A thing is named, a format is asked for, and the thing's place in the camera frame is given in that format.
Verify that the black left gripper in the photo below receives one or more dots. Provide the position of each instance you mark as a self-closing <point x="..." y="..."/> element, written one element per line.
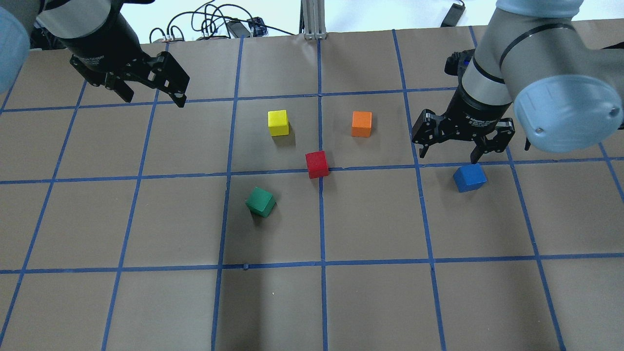
<point x="103" y="43"/>

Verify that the red wooden block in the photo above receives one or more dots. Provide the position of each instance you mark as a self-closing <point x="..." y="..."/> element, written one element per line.
<point x="317" y="164"/>

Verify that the green wooden block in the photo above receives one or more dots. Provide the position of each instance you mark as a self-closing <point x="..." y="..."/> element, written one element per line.
<point x="260" y="202"/>

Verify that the black electronics box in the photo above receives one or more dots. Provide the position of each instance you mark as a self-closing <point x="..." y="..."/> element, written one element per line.
<point x="257" y="27"/>

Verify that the aluminium frame post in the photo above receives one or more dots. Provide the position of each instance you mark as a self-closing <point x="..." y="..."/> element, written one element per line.
<point x="312" y="19"/>

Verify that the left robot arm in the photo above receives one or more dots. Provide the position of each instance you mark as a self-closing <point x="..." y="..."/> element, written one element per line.
<point x="65" y="19"/>

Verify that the orange wooden block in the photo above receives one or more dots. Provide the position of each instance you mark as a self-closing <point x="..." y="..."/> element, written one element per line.
<point x="361" y="125"/>

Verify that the yellow wooden block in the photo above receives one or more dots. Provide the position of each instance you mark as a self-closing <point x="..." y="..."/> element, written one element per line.
<point x="278" y="123"/>

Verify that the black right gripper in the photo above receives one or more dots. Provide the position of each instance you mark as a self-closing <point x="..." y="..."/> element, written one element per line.
<point x="471" y="113"/>

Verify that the black power brick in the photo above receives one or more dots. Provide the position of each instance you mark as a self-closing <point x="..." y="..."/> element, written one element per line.
<point x="453" y="15"/>

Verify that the blue wooden block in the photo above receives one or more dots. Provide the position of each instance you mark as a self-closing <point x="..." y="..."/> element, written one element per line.
<point x="469" y="178"/>

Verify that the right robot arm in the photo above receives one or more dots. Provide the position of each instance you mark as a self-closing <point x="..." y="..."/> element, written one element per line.
<point x="564" y="95"/>

